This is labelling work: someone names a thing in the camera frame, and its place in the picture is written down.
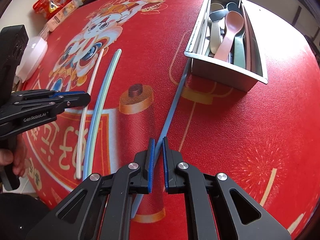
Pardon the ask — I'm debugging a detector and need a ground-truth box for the beige chopstick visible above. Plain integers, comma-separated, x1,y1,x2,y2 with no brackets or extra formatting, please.
75,48,105,180

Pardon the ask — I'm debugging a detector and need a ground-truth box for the green plastic spoon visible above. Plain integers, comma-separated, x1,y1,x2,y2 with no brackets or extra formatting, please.
234,33,246,69

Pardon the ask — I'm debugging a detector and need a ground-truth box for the beige plastic spoon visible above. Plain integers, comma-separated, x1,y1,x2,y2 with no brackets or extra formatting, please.
209,3,223,54

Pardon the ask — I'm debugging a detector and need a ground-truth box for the pink plastic spoon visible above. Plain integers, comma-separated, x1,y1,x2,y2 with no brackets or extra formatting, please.
214,11,244,61

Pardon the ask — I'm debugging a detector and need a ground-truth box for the blue plastic spoon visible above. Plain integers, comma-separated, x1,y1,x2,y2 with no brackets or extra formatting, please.
209,2,240,22

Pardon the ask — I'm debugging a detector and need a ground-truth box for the person left hand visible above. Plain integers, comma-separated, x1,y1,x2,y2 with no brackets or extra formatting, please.
0,134,29,177

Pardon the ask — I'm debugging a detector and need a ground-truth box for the white plastic container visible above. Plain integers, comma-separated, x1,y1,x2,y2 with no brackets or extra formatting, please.
16,36,48,82

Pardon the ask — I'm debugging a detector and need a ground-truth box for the red festive table mat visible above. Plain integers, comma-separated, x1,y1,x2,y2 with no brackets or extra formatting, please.
24,0,319,238

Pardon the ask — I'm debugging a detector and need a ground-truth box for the red snack bag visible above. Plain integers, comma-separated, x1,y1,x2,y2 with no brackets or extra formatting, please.
33,0,71,20

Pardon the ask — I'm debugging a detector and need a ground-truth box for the tissue pack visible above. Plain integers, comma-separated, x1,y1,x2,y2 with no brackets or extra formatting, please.
46,0,83,32

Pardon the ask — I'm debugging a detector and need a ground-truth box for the metal utensil tray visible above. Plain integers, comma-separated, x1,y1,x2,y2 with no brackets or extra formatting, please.
184,0,268,92

